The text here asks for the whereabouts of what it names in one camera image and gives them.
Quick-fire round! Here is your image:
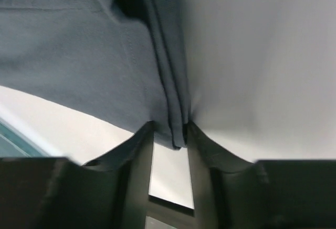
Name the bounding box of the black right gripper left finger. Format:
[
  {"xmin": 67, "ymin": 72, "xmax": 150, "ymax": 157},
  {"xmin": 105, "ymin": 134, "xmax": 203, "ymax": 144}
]
[{"xmin": 1, "ymin": 121, "xmax": 154, "ymax": 228}]

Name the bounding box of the grey t shirt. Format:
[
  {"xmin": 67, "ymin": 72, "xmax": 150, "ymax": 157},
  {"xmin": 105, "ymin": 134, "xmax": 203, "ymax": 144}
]
[{"xmin": 1, "ymin": 0, "xmax": 190, "ymax": 149}]

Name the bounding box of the teal transparent plastic bin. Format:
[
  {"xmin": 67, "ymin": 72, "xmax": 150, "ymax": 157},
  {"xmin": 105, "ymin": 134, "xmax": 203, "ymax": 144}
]
[{"xmin": 1, "ymin": 121, "xmax": 49, "ymax": 158}]

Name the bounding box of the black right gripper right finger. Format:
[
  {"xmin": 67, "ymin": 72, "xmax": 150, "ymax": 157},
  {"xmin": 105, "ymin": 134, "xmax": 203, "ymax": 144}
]
[{"xmin": 187, "ymin": 122, "xmax": 335, "ymax": 228}]

